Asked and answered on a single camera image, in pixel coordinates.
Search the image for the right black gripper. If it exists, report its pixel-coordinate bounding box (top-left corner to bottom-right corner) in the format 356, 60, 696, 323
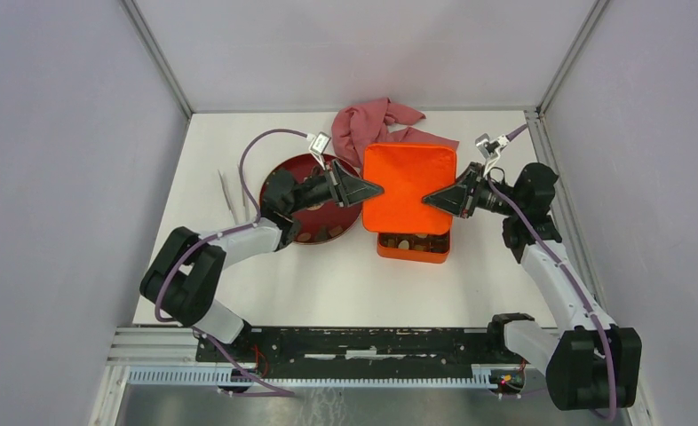
423, 162, 522, 218

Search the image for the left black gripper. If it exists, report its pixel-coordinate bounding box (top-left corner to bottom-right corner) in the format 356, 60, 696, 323
288, 159, 384, 215

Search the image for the round dark red plate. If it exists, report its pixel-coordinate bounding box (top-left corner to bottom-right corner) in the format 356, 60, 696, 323
258, 154, 362, 245

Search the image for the orange box lid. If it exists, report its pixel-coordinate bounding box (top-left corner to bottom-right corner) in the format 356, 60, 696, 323
362, 143, 457, 234

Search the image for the orange chocolate box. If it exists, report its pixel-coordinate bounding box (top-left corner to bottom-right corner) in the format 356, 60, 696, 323
377, 233, 451, 264

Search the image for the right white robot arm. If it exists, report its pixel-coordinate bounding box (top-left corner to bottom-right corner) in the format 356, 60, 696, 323
423, 162, 642, 415

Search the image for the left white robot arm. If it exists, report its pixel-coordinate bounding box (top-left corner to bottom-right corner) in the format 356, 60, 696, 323
139, 160, 384, 362

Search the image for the pink cloth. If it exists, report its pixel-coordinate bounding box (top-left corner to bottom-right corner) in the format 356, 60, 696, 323
331, 98, 459, 168

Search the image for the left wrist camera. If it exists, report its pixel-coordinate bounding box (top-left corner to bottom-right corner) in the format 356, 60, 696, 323
305, 132, 331, 170

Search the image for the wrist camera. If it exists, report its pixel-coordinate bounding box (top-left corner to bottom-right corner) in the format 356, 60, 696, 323
475, 133, 510, 177
305, 132, 331, 170

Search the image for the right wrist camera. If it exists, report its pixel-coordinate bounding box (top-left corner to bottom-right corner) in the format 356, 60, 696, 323
475, 133, 510, 177

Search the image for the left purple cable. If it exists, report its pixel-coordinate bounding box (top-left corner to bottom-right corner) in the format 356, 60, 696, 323
153, 128, 312, 323

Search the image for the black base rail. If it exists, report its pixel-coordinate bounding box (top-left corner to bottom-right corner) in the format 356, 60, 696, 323
195, 326, 527, 379

